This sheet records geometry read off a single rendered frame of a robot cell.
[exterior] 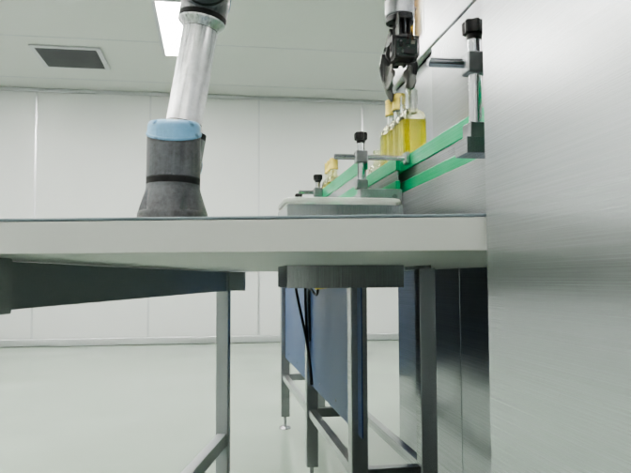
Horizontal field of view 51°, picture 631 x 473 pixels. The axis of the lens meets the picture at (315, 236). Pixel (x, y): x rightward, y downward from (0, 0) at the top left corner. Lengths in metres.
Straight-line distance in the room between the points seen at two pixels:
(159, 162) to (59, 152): 6.23
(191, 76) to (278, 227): 1.04
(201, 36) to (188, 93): 0.14
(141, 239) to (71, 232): 0.07
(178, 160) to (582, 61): 1.07
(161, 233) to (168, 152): 0.80
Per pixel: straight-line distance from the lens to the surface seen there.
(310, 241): 0.63
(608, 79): 0.47
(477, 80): 0.87
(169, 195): 1.43
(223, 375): 2.20
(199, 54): 1.67
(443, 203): 1.22
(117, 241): 0.67
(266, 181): 7.48
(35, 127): 7.77
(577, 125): 0.50
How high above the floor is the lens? 0.69
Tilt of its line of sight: 4 degrees up
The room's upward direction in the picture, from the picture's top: straight up
